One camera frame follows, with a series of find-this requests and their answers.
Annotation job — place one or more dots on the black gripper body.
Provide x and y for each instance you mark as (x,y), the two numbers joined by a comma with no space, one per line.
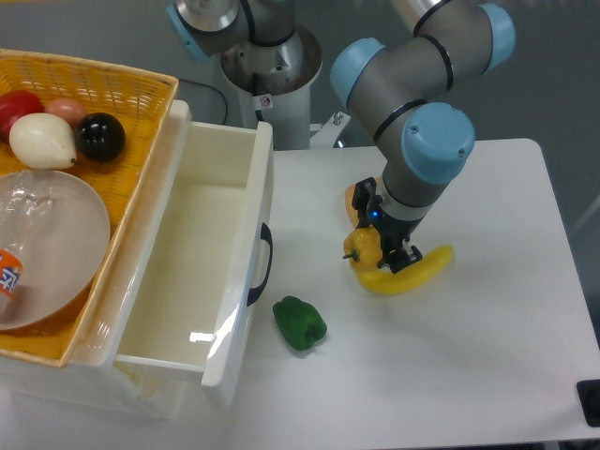
(395,232)

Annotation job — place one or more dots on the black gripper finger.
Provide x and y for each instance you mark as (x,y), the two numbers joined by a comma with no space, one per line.
(397,259)

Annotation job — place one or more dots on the yellow bell pepper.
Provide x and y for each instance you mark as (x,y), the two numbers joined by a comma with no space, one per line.
(362,249)

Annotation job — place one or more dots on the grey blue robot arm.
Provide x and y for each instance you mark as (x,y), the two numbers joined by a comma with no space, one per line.
(393,94)

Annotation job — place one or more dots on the green bell pepper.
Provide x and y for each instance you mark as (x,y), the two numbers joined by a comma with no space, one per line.
(300,323)

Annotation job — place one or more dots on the open upper white drawer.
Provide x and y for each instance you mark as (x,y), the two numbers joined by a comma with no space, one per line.
(190,315)

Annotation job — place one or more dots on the white drawer cabinet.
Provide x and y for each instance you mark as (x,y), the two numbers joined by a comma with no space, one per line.
(94,375)

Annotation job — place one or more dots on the red bell pepper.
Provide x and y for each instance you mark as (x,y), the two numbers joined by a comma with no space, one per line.
(14,105)

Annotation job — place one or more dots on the orange food piece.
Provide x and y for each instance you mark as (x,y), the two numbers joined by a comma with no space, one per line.
(349,203)

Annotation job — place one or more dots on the yellow banana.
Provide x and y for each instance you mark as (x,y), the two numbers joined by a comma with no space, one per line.
(409,278)

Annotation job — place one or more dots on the black corner object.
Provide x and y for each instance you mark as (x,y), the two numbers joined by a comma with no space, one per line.
(589,397)

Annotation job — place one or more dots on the yellow wicker basket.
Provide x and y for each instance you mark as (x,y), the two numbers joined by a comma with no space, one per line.
(127,108)

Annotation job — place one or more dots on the black round eggplant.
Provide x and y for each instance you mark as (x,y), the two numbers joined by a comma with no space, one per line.
(100,137)

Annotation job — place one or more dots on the pink peach fruit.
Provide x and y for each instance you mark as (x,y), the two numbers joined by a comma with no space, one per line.
(69,109)

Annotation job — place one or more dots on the beige plastic bowl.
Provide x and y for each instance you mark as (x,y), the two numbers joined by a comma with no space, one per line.
(67,254)

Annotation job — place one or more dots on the white pear-shaped fruit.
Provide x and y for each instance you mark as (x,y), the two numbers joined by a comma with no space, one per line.
(43,141)

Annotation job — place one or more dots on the clear plastic orange-label bottle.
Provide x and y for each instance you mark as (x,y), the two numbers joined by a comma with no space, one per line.
(26,204)

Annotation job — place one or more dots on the black drawer handle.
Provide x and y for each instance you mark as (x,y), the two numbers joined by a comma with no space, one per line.
(263,265)

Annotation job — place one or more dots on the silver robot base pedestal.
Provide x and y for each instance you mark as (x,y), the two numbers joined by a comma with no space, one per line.
(273,85)

